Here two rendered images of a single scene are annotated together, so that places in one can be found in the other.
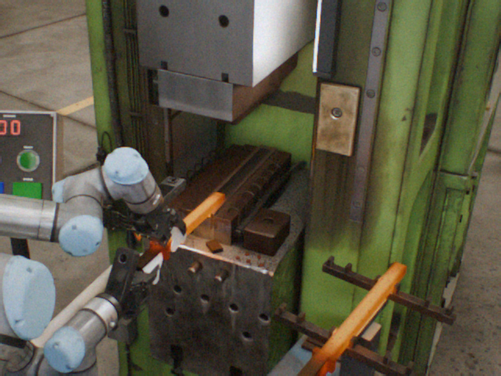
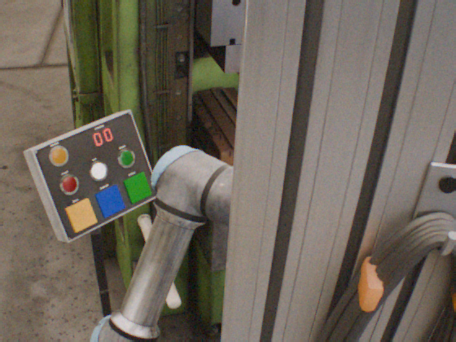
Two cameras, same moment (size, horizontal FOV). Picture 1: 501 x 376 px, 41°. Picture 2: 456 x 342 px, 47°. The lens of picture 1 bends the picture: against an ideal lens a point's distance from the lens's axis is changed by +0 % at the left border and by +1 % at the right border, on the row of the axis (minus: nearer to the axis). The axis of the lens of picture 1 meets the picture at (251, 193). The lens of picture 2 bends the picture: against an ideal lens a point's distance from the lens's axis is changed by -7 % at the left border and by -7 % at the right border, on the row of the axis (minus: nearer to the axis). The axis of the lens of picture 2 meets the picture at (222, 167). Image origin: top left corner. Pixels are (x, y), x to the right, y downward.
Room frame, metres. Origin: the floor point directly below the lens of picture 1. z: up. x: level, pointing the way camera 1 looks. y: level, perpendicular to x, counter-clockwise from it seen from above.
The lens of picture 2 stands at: (0.41, 1.31, 2.01)
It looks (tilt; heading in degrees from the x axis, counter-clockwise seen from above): 35 degrees down; 315
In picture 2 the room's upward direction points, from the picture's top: 3 degrees clockwise
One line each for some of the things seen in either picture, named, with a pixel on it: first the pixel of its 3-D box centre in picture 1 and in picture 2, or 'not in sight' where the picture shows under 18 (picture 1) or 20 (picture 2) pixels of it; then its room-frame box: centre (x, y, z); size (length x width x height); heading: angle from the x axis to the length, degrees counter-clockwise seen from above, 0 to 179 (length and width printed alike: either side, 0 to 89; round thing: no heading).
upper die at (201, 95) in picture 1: (233, 67); (232, 32); (1.68, 0.06, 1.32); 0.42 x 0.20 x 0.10; 156
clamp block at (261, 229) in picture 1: (268, 231); not in sight; (1.47, -0.05, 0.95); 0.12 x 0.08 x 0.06; 156
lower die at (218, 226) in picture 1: (232, 186); (227, 122); (1.68, 0.06, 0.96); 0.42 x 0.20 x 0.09; 156
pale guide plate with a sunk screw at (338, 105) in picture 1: (337, 119); not in sight; (1.48, -0.20, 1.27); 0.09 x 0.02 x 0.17; 66
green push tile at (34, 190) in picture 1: (27, 197); (137, 187); (1.51, 0.59, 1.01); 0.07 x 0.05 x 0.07; 91
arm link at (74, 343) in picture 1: (74, 341); not in sight; (0.98, 0.34, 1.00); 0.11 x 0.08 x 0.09; 157
